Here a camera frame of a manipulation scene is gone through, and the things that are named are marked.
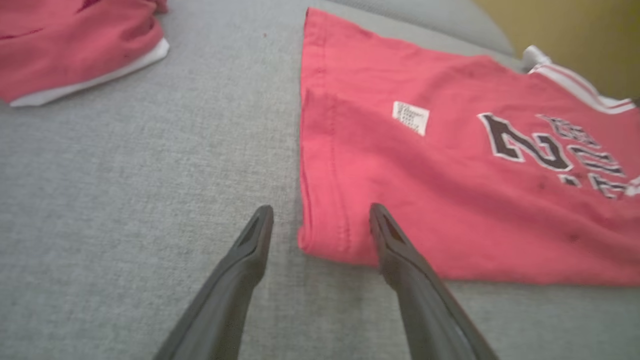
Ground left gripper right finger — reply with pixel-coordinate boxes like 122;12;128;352
368;202;501;360

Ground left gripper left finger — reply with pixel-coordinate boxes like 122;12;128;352
152;204;275;360

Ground red basketball jersey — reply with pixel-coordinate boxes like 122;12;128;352
297;7;640;287

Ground red shorts with white trim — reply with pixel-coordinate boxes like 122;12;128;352
0;0;170;108

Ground grey sofa seat cushion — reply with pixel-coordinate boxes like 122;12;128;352
0;0;640;360

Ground grey sofa back cushion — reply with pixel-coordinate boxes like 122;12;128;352
327;0;517;57

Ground yellow cushion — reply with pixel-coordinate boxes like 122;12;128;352
474;0;640;101

